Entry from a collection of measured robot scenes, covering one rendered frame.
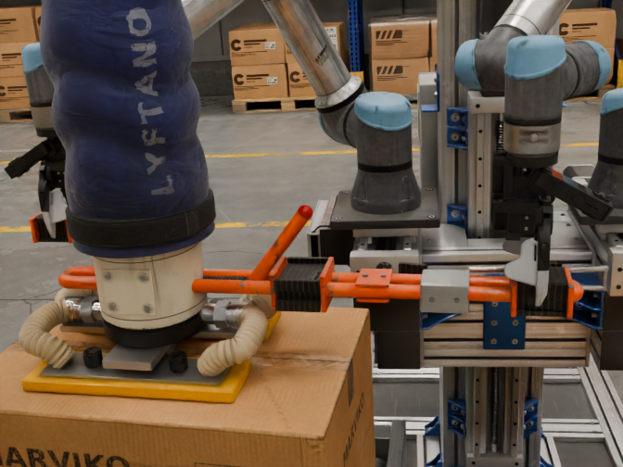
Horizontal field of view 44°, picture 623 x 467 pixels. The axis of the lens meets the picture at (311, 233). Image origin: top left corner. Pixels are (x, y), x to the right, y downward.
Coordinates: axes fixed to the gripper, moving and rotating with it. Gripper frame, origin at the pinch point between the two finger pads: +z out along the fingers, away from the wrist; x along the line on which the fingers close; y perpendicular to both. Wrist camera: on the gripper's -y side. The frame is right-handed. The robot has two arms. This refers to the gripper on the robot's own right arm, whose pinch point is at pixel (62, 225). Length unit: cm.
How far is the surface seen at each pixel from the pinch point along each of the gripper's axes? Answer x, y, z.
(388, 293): -29, 68, 0
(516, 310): -30, 86, 2
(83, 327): -27.5, 17.0, 8.1
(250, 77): 672, -154, 70
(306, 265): -23, 54, -2
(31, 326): -35.0, 12.5, 4.4
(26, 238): 278, -193, 108
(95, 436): -46, 27, 16
